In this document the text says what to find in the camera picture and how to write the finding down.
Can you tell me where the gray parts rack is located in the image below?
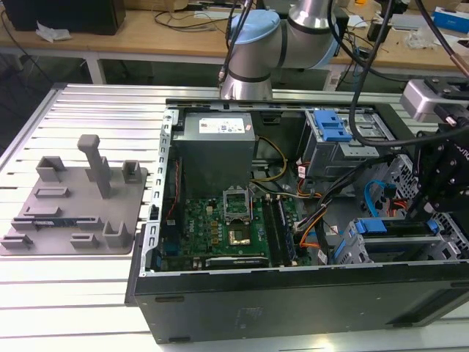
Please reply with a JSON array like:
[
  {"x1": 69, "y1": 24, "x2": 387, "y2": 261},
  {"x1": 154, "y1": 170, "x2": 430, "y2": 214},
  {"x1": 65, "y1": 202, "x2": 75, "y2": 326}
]
[{"x1": 0, "y1": 133, "x2": 149, "y2": 257}]

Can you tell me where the orange wire bundle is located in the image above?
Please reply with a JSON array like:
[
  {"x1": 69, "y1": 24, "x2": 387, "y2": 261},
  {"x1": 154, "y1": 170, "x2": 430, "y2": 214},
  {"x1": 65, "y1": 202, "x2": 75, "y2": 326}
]
[{"x1": 295, "y1": 190, "x2": 330, "y2": 250}]

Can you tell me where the flat gray box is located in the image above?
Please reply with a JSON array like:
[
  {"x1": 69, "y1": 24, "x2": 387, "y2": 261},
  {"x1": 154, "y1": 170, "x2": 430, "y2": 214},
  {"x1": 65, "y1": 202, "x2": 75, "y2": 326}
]
[{"x1": 390, "y1": 13, "x2": 435, "y2": 32}]

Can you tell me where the metal socket cover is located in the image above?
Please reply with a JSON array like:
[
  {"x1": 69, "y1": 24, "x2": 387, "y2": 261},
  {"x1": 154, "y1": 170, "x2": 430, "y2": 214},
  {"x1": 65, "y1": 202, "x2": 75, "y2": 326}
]
[{"x1": 224, "y1": 187, "x2": 254, "y2": 223}]

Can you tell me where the black graphics card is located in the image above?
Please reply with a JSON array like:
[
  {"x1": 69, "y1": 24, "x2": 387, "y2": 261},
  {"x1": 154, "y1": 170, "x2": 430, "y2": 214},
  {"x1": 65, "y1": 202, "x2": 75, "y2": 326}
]
[{"x1": 204, "y1": 255, "x2": 270, "y2": 271}]

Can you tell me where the white crumpled plastic bag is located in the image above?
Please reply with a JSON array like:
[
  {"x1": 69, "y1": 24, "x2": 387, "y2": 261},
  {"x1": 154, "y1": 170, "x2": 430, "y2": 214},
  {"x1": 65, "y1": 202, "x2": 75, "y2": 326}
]
[{"x1": 34, "y1": 21, "x2": 73, "y2": 43}]

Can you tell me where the green motherboard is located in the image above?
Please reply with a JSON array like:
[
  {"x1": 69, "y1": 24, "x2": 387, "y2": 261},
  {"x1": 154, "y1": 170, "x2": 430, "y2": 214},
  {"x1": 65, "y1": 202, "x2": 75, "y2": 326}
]
[{"x1": 160, "y1": 175, "x2": 312, "y2": 271}]

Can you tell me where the blue cardboard box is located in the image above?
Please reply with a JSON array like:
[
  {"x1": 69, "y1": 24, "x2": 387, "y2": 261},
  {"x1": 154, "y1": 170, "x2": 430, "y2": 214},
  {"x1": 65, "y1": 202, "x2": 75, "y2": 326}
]
[{"x1": 431, "y1": 6, "x2": 469, "y2": 36}]

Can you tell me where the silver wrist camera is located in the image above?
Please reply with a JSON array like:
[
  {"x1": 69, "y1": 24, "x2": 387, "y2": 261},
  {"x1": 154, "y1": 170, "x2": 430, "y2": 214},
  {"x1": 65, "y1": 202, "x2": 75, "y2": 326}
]
[{"x1": 400, "y1": 79, "x2": 443, "y2": 121}]

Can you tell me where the clear plastic packaging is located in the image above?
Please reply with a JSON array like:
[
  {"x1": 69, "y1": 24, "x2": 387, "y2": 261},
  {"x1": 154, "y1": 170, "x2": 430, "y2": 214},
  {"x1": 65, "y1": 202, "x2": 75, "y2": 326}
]
[{"x1": 405, "y1": 31, "x2": 440, "y2": 49}]

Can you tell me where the RAM stick on rack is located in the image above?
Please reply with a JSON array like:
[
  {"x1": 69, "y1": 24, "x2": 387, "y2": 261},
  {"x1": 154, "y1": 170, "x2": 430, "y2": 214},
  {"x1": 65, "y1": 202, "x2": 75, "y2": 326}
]
[{"x1": 32, "y1": 219, "x2": 78, "y2": 227}]

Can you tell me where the gray power supply unit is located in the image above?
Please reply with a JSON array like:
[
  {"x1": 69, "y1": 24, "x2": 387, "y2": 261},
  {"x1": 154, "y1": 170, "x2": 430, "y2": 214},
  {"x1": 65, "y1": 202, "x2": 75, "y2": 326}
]
[{"x1": 171, "y1": 111, "x2": 256, "y2": 195}]

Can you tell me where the wooden desk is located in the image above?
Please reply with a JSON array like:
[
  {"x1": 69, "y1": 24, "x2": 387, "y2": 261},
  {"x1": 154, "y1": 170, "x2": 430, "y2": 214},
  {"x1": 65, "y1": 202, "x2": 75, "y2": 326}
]
[{"x1": 0, "y1": 0, "x2": 469, "y2": 78}]

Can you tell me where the gray metal disk bay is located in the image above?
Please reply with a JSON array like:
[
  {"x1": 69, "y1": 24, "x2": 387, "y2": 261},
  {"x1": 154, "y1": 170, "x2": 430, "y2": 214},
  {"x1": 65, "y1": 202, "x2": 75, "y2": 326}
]
[{"x1": 331, "y1": 212, "x2": 469, "y2": 265}]

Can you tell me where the blue disk wire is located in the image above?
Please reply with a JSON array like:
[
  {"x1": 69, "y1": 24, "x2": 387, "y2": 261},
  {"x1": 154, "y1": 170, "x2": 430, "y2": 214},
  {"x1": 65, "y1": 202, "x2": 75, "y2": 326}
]
[{"x1": 364, "y1": 180, "x2": 397, "y2": 221}]

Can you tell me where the black sleeved cable bundle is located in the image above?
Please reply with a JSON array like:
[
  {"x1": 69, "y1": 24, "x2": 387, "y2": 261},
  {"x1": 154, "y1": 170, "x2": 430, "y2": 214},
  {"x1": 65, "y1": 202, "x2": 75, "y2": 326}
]
[{"x1": 295, "y1": 161, "x2": 385, "y2": 230}]

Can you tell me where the gray metal drive cage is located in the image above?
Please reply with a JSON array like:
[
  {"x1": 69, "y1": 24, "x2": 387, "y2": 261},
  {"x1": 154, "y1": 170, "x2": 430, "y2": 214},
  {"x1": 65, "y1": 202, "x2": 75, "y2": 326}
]
[{"x1": 303, "y1": 109, "x2": 396, "y2": 180}]

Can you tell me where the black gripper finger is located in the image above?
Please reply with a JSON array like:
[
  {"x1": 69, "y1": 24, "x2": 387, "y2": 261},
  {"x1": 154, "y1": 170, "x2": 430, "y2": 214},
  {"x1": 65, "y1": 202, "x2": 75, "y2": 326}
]
[{"x1": 406, "y1": 185, "x2": 437, "y2": 223}]

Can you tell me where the black computer tower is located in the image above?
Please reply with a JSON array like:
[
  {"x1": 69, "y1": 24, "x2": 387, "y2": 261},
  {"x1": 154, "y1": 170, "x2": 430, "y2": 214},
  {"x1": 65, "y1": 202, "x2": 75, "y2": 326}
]
[{"x1": 3, "y1": 0, "x2": 126, "y2": 36}]

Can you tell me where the yellow power wire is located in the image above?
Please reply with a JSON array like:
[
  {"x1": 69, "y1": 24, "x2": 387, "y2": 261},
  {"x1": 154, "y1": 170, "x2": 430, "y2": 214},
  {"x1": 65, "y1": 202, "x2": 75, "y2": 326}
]
[{"x1": 248, "y1": 136, "x2": 289, "y2": 183}]

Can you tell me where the black open PC case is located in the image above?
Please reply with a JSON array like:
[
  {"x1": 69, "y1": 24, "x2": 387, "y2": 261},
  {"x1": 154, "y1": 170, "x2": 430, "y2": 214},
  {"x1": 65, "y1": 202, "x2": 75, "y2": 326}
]
[{"x1": 124, "y1": 95, "x2": 469, "y2": 345}]

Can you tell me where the empty black RAM slot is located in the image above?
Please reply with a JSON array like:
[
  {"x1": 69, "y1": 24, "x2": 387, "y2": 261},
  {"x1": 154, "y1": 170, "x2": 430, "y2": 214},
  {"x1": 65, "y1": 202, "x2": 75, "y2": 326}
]
[{"x1": 262, "y1": 198, "x2": 284, "y2": 265}]

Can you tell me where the installed RAM stick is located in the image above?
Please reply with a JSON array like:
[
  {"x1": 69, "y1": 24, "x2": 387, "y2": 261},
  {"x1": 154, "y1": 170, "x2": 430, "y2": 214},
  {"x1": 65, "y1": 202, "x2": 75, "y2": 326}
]
[{"x1": 276, "y1": 197, "x2": 298, "y2": 265}]

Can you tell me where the red thin wire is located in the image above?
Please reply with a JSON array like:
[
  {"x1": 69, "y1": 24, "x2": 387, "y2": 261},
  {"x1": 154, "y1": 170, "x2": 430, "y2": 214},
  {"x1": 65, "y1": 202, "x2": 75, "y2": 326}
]
[{"x1": 164, "y1": 157, "x2": 183, "y2": 223}]

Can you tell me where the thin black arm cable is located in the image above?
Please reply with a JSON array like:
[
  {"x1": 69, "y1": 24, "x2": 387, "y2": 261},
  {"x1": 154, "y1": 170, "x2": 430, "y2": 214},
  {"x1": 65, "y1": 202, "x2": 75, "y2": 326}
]
[{"x1": 218, "y1": 0, "x2": 254, "y2": 84}]

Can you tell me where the CPU socket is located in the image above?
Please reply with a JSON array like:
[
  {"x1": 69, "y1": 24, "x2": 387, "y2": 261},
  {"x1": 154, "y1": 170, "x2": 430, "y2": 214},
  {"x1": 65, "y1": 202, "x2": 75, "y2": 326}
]
[{"x1": 226, "y1": 227, "x2": 253, "y2": 246}]

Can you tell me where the blue plastic drive latch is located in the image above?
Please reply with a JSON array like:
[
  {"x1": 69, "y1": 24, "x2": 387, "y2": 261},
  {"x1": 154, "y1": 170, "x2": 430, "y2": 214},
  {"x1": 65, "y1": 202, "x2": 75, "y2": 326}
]
[{"x1": 314, "y1": 109, "x2": 353, "y2": 143}]

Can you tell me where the thick black hose cable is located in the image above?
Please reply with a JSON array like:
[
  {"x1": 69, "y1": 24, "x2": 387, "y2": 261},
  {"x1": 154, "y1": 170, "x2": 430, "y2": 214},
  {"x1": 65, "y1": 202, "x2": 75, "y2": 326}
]
[
  {"x1": 327, "y1": 0, "x2": 407, "y2": 81},
  {"x1": 416, "y1": 0, "x2": 469, "y2": 78},
  {"x1": 347, "y1": 0, "x2": 421, "y2": 151}
]

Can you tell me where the small black box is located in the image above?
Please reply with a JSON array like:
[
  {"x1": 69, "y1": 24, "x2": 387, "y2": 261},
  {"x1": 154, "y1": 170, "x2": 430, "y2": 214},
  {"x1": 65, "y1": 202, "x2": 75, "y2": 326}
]
[{"x1": 366, "y1": 20, "x2": 391, "y2": 43}]

